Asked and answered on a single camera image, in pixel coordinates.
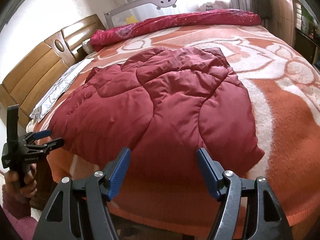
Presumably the wooden wardrobe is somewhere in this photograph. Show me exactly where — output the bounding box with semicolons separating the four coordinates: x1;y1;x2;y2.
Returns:
250;0;295;46

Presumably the person's left hand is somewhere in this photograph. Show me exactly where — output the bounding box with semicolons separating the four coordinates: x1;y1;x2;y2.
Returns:
4;163;38;201

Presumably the wooden headboard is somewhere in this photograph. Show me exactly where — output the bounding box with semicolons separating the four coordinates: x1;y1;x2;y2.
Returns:
1;14;105;128

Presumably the dark red padded jacket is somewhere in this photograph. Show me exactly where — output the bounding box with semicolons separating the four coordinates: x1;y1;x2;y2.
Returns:
49;47;264;185

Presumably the cluttered dark shelf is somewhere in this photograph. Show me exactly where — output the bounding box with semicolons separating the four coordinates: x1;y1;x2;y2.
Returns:
293;0;319;73

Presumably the person's red sleeve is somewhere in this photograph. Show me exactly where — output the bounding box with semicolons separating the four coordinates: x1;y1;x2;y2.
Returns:
0;183;38;240

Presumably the magenta rolled quilt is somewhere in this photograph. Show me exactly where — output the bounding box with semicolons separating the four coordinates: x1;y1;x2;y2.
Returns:
90;9;262;51

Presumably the grey bed guard rail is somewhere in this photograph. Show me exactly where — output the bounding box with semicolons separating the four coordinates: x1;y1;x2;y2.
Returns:
105;0;240;29

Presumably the white pillow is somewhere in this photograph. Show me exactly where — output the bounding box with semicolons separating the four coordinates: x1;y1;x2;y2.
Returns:
82;38;95;55

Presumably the striped white bed sheet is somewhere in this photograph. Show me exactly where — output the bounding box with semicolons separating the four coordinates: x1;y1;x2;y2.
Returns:
29;58;93;122

